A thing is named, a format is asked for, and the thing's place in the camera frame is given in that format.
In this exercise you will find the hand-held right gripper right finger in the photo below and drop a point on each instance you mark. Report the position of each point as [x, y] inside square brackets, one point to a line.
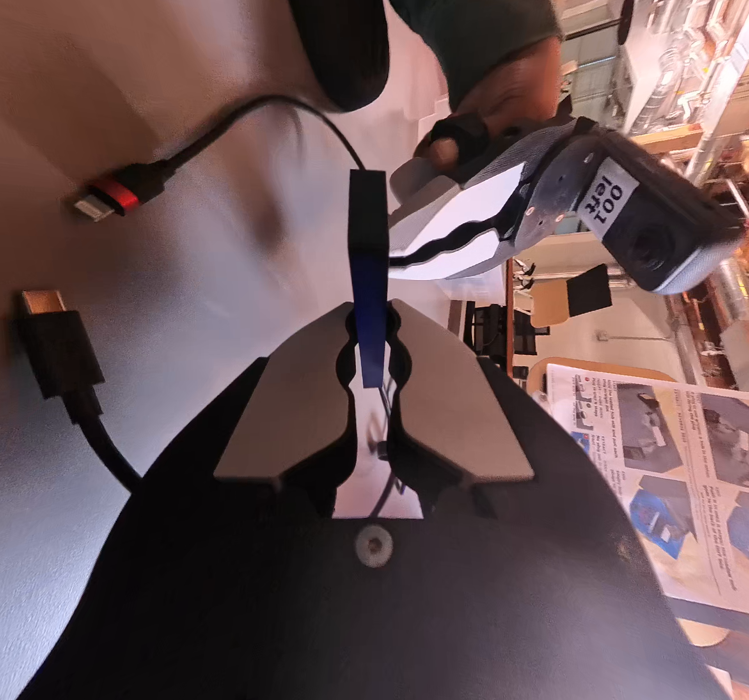
[462, 413]

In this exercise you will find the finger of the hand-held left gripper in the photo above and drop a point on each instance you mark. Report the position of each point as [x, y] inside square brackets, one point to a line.
[462, 208]
[462, 261]

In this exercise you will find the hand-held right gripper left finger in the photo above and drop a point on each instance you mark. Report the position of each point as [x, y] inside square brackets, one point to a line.
[286, 413]

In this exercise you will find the slim black USB hub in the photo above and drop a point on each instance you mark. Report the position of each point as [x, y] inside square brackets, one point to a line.
[368, 244]

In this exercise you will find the person's left hand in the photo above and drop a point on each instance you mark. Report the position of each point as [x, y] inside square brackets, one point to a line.
[515, 91]

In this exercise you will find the black floor lamp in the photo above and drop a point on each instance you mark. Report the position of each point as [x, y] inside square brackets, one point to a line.
[625, 18]

